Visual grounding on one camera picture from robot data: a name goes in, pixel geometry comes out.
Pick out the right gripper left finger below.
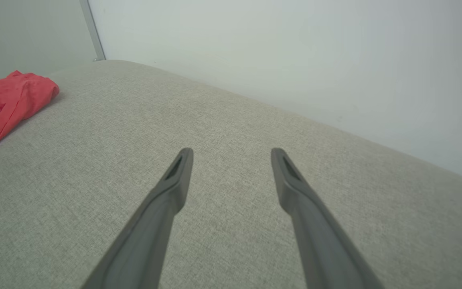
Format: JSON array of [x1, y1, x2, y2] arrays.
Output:
[[81, 147, 194, 289]]

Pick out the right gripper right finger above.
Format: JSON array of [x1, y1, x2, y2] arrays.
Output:
[[271, 147, 385, 289]]

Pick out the red garment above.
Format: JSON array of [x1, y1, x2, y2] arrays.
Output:
[[0, 71, 60, 158]]

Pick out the grey fabric sofa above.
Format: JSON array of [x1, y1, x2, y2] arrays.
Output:
[[0, 59, 462, 289]]

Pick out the grey metal pole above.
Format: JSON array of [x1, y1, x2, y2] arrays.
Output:
[[79, 0, 106, 62]]

